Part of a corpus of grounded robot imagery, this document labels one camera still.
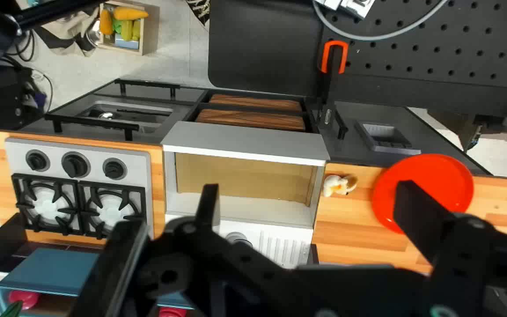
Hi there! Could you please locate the wooden toy drawer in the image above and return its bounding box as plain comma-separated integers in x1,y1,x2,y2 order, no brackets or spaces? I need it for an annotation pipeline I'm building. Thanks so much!
193,91,311,132

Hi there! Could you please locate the black stove knob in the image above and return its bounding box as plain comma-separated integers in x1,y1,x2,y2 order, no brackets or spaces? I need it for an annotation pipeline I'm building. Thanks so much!
59,150,91,179
22,148,51,172
100,157,128,181

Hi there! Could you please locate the yellow toy corn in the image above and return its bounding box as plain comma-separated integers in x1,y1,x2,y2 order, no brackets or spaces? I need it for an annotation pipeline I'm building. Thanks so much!
110,5,149,23

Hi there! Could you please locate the wooden toy crate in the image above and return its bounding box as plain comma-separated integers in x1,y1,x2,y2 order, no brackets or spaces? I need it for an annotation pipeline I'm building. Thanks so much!
96,0,162,58

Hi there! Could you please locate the grey toy faucet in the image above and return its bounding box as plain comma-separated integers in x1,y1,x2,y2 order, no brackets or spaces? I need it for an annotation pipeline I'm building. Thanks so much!
223,229,251,246

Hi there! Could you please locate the wooden toy kitchen set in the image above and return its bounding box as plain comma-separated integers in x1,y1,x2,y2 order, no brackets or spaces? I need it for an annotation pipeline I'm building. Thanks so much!
0,128,507,278

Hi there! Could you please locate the orange black bar clamp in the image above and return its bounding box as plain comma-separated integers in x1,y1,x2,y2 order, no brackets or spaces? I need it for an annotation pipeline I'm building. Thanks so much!
311,39,352,142

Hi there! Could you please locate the black pegboard table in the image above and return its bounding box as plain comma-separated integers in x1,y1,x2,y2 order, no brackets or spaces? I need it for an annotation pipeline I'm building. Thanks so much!
207,0,507,107

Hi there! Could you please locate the grey stove panel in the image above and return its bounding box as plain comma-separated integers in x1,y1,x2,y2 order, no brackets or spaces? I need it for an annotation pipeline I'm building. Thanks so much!
3,137,153,236

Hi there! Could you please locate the white yellow popcorn toy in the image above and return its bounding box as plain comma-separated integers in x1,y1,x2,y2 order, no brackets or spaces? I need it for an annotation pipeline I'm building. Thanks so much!
322,172,359,199

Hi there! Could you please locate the pink toy radish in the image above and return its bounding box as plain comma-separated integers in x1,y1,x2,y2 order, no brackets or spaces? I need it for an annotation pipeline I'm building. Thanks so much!
156,305,188,317
5,289,40,313

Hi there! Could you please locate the white power adapter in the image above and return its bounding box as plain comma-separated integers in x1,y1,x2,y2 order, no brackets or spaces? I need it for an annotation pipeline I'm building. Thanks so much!
313,0,378,19

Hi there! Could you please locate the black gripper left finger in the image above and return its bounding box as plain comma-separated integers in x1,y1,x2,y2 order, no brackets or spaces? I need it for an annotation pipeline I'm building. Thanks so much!
66,218,153,317

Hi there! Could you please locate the green toy vegetable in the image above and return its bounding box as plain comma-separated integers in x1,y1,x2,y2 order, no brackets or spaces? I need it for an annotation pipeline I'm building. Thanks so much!
110,19,140,42

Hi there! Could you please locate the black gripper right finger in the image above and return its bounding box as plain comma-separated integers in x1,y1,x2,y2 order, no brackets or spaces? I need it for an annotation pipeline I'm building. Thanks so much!
392,179,505,317

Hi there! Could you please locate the black toy oven door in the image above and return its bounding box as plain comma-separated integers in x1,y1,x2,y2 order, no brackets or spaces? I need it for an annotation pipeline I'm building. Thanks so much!
21,77,207,142

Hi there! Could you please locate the black burner grate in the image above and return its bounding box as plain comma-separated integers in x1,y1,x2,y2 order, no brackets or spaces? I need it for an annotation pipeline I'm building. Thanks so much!
10,172,82,231
77,179,147,239

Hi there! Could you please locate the teal planter box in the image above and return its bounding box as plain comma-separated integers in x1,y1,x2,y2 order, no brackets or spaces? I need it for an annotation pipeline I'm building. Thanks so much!
0,245,100,317
146,292,199,317

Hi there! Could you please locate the grey cable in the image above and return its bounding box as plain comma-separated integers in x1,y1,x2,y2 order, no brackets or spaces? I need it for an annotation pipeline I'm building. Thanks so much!
311,0,448,42

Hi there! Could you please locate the white toy sink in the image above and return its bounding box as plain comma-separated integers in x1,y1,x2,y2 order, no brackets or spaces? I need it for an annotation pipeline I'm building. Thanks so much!
160,120,332,271

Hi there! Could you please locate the red round plate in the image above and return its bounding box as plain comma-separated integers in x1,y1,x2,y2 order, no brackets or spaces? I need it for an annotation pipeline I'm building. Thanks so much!
369,153,477,234

